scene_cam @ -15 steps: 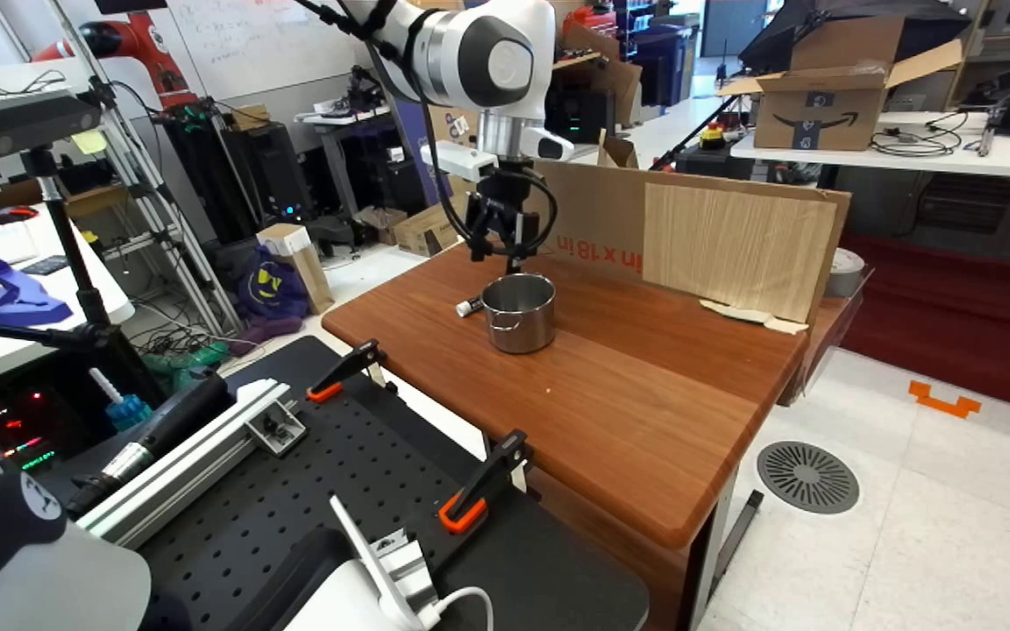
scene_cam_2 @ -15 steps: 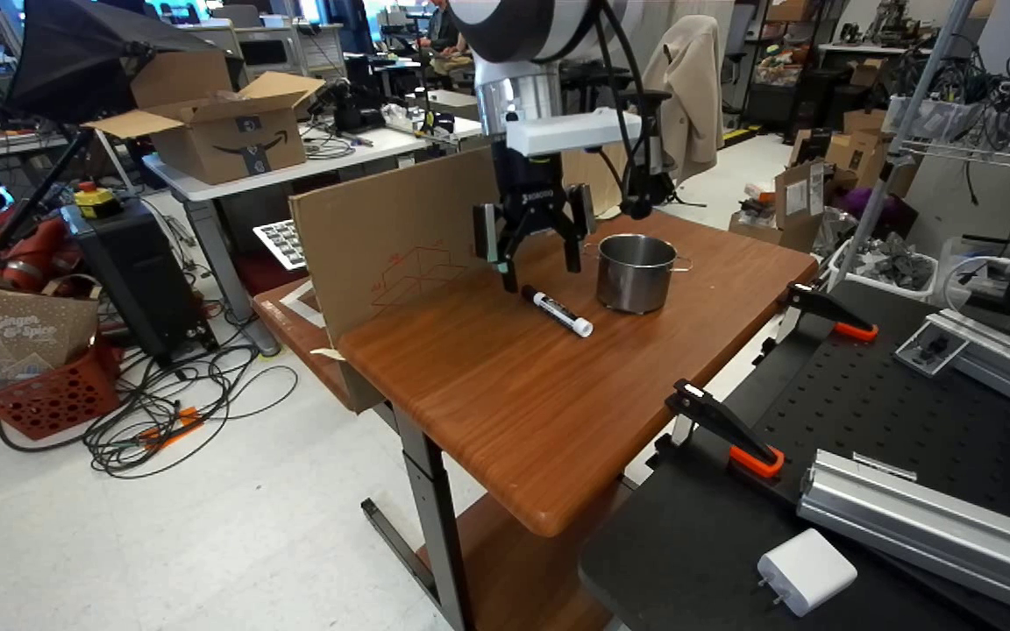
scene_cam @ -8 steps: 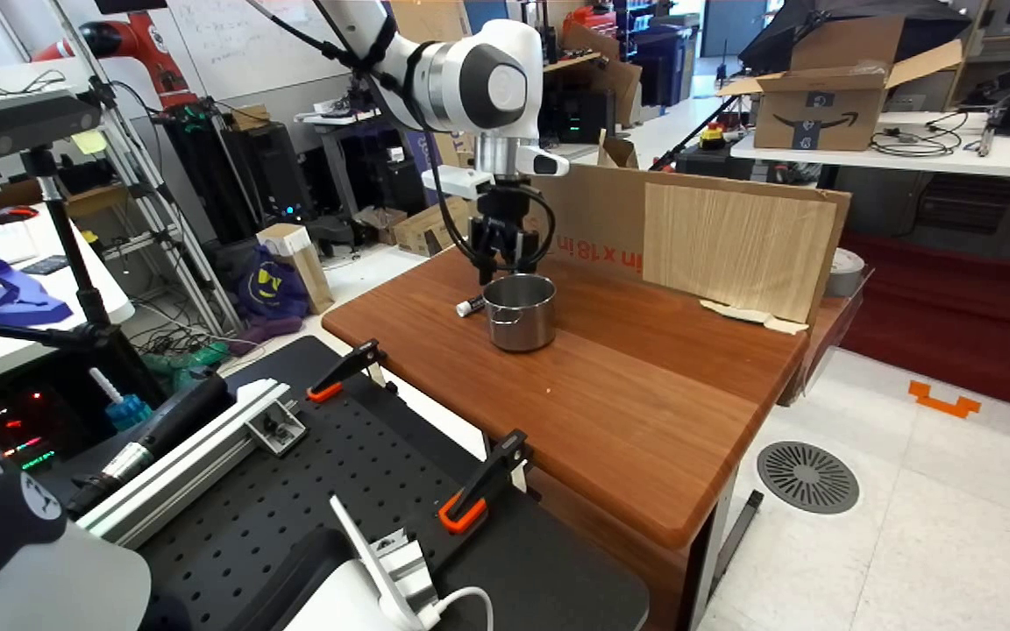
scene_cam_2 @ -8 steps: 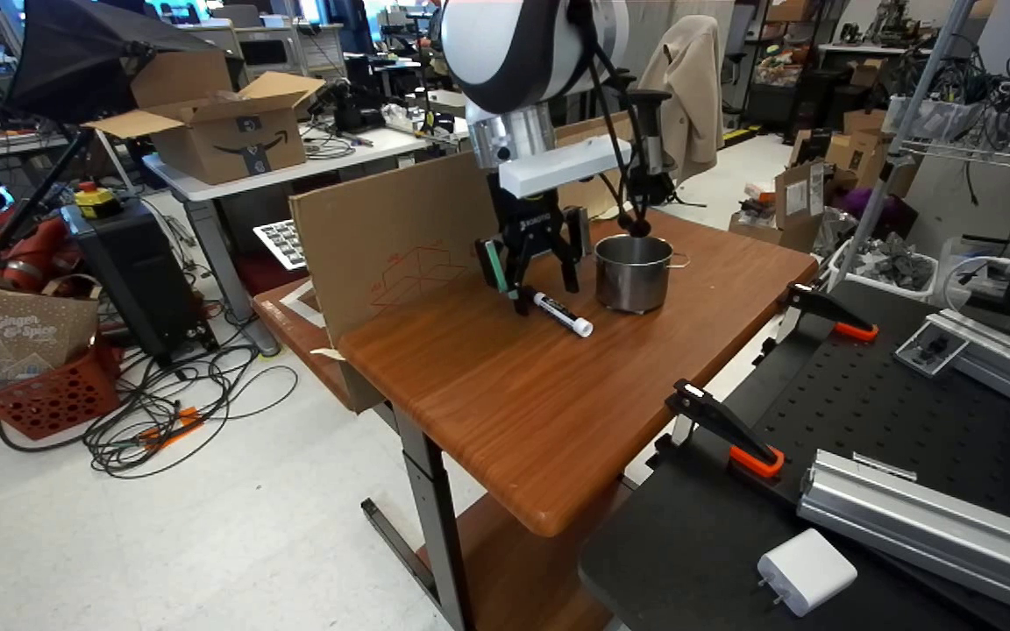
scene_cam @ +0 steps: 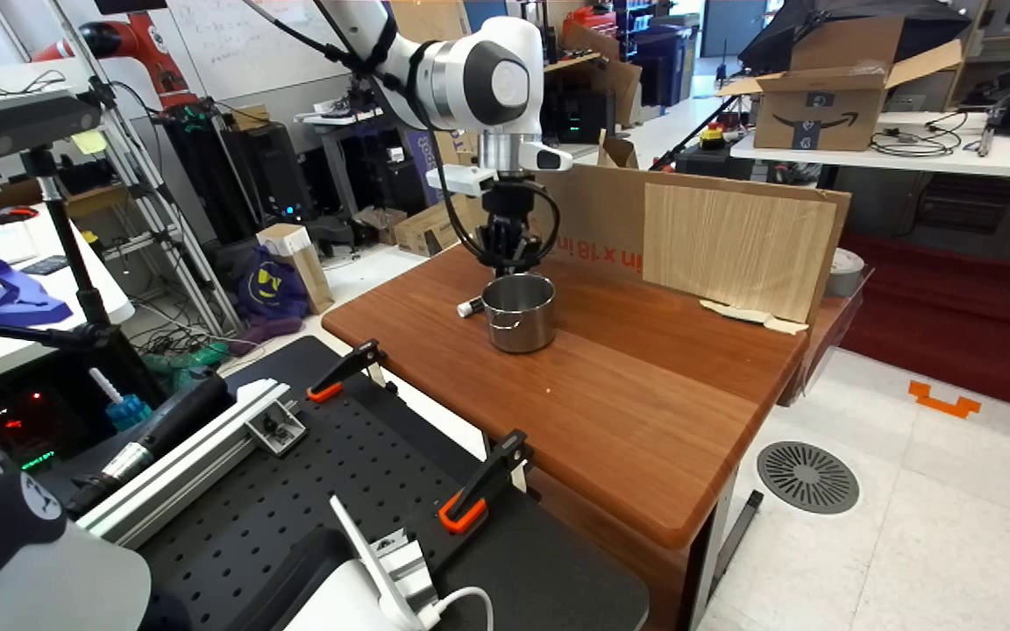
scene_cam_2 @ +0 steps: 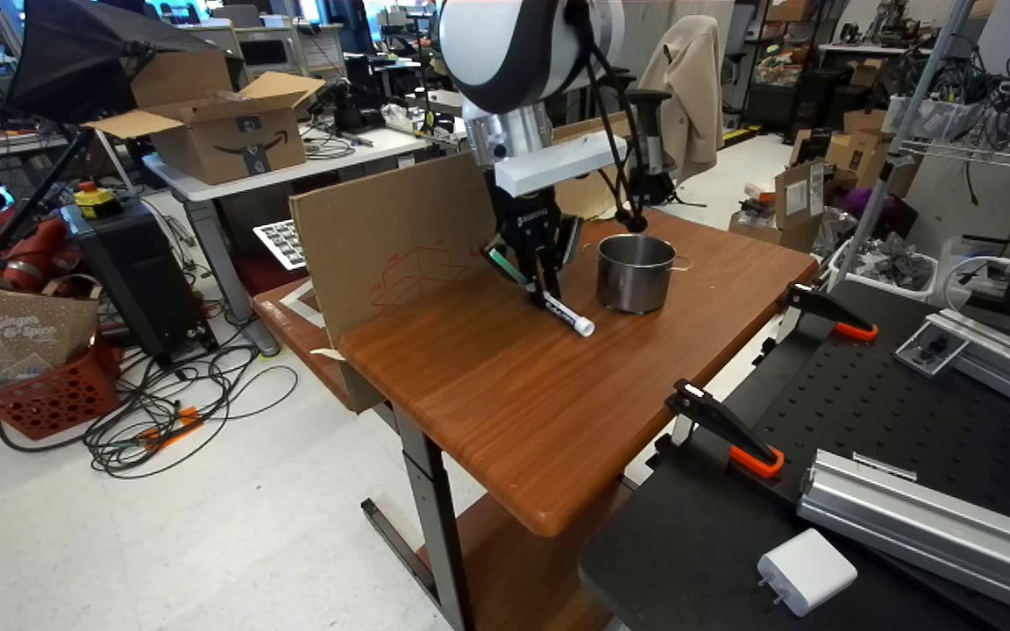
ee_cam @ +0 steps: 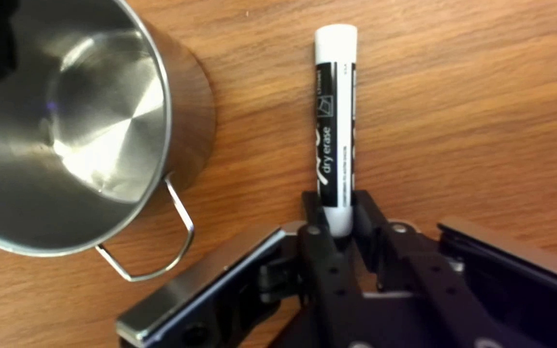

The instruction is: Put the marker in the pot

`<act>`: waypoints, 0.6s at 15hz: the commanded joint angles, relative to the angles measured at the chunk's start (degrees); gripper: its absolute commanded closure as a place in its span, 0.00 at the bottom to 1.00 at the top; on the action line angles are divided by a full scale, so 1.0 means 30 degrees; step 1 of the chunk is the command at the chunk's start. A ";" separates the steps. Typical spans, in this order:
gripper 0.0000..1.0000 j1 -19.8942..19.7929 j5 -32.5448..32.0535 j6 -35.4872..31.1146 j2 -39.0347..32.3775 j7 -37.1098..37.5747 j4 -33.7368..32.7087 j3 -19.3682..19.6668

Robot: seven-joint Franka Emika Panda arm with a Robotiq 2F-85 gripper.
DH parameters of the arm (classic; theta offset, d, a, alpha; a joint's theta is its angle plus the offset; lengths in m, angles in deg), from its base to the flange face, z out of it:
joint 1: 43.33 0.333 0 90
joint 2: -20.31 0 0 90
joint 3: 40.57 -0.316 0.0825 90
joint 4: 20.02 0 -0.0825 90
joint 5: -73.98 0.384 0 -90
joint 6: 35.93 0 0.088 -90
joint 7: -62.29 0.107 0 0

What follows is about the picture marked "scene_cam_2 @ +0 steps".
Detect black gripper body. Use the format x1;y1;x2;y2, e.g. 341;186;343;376
488;186;586;267

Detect marker with white cap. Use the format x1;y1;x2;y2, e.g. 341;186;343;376
481;242;598;342

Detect grey metal pot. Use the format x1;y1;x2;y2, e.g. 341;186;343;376
592;233;692;318

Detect brown wooden table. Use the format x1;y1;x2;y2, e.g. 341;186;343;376
247;206;822;631

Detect brown cardboard barrier sheet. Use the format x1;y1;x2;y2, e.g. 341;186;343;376
287;152;509;349

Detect beige jacket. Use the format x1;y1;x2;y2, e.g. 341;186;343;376
631;11;725;184

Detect white paper strip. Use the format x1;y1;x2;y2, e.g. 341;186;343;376
275;281;333;333

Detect black orange bar clamp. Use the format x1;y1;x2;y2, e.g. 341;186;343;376
663;378;790;487
786;281;884;348

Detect white work table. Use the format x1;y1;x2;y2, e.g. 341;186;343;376
135;122;440;331

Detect checkerboard calibration board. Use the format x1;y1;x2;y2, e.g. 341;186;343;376
247;215;313;278

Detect stacked cardboard boxes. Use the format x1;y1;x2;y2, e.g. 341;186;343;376
768;109;896;227

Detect open Amazon cardboard box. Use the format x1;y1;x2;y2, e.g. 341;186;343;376
84;50;329;188

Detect black perforated breadboard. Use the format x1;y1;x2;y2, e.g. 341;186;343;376
579;278;1010;631

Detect silver slanted pole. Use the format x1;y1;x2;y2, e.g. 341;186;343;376
835;0;979;289

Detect white power adapter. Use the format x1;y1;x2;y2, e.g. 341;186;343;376
753;527;861;622

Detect black equipment case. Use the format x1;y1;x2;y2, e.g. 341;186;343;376
57;198;215;368

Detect yellow red emergency stop button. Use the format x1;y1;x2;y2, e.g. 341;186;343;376
70;180;125;224

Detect plain aluminium extrusion bar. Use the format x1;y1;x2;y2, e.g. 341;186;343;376
791;445;1010;631

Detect black photo umbrella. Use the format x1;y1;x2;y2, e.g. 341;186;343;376
2;0;218;125

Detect red plastic basket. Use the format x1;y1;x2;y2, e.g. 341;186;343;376
0;341;125;445

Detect brown paper bag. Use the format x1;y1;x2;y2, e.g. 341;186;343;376
0;275;101;404

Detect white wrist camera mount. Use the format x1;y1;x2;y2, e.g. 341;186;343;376
488;125;628;199

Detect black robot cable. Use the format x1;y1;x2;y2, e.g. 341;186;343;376
572;4;652;234

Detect black floor cables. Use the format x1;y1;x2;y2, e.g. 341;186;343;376
0;333;305;485

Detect aluminium extrusion with bracket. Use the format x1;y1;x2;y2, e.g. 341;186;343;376
891;305;1010;430

